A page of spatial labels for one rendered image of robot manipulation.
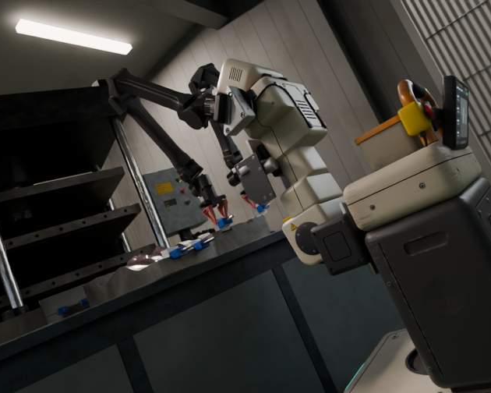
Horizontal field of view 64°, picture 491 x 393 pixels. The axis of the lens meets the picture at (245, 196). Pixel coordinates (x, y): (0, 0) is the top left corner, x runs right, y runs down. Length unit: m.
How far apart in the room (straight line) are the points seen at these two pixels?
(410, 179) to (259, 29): 3.77
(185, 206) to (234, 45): 2.63
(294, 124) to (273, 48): 3.21
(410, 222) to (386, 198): 0.07
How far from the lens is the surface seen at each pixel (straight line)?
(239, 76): 1.34
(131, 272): 1.42
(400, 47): 3.90
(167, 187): 2.50
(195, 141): 5.02
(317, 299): 1.70
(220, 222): 1.53
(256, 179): 1.27
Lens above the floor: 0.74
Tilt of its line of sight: 8 degrees up
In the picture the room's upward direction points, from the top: 24 degrees counter-clockwise
